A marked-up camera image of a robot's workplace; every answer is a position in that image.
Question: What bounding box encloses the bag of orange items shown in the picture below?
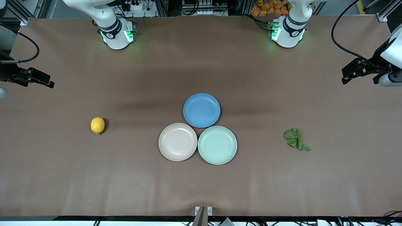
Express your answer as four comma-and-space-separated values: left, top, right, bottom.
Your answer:
250, 0, 292, 17

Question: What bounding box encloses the white power strip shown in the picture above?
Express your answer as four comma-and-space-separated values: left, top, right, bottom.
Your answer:
129, 0, 154, 11

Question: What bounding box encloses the yellow lemon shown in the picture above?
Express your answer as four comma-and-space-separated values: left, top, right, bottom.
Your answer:
91, 117, 105, 135

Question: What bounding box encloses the white electrical device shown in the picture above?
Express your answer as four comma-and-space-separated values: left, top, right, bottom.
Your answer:
181, 0, 230, 16

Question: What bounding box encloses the blue round plate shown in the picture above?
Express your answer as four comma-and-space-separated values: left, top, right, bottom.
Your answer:
183, 93, 221, 128

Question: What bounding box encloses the aluminium frame profile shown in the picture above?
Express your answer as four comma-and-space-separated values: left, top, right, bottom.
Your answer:
364, 0, 402, 22
6, 0, 47, 26

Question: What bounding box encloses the green lettuce leaf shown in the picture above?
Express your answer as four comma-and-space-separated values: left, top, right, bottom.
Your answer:
284, 127, 312, 152

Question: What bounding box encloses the beige round plate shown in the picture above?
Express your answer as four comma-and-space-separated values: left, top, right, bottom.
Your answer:
159, 123, 198, 162

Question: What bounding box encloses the camera mount post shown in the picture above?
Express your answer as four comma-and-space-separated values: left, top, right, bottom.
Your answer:
192, 206, 213, 226

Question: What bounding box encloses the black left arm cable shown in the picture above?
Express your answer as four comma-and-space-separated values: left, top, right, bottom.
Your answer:
331, 0, 366, 62

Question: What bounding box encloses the brown table cover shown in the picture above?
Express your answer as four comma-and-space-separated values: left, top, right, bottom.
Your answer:
0, 15, 402, 218

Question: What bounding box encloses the pale green round plate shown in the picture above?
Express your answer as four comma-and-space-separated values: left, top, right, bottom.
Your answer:
198, 126, 238, 165

